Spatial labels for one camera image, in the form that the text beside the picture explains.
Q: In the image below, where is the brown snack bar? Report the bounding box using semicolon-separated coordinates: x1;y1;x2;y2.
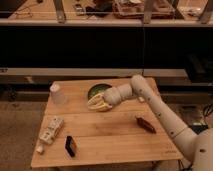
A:
136;117;156;134

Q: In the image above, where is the green bowl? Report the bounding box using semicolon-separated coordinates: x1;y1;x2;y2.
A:
87;83;111;99

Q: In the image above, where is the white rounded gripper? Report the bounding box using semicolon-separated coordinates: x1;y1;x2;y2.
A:
88;87;122;112

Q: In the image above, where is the small white cube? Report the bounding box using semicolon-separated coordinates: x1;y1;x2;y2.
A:
36;145;44;154

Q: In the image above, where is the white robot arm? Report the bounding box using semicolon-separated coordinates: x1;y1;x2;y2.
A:
87;75;213;171

